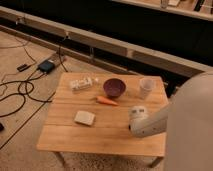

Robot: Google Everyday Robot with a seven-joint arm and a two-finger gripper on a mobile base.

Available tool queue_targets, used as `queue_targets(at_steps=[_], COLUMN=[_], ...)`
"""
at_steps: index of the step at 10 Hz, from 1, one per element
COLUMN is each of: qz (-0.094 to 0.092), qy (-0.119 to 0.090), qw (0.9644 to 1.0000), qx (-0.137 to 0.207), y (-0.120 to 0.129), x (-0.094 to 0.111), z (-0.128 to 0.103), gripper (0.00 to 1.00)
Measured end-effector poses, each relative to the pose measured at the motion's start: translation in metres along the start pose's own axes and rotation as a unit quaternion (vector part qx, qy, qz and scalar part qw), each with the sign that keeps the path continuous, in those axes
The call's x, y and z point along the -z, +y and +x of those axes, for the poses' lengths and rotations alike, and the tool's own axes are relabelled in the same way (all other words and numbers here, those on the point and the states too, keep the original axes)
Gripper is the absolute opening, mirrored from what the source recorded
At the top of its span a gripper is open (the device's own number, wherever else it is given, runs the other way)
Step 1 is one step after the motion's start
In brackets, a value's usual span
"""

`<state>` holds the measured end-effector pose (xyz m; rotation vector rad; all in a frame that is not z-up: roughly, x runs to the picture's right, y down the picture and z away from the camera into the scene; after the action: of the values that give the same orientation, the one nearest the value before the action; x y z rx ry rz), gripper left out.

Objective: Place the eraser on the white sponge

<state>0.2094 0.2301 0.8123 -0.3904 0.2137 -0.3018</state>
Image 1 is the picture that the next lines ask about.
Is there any wooden table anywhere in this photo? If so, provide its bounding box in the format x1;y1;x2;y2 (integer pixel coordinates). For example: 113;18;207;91
37;73;168;159

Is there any purple bowl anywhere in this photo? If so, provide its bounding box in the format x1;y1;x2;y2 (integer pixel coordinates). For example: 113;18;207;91
103;78;126;98

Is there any orange carrot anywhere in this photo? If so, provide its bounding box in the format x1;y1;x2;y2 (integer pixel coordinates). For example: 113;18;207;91
96;96;118;106

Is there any black power adapter box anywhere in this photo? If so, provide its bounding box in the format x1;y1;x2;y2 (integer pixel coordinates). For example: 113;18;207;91
37;60;55;73

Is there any long wooden beam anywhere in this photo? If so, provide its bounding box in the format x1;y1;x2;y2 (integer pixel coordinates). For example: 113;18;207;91
0;6;213;77

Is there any white sponge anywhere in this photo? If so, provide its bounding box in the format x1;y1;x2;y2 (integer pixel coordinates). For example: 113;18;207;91
74;111;95;126

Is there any small black floor device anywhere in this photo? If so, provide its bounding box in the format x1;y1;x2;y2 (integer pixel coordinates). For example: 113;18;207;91
17;64;30;72

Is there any black floor cable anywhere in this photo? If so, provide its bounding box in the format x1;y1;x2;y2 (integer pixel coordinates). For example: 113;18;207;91
0;72;54;118

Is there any clear plastic cup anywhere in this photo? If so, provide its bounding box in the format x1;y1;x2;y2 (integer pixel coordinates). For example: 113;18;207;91
139;78;156;99

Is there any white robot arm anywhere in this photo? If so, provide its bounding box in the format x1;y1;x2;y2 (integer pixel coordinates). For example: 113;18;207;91
129;70;213;171

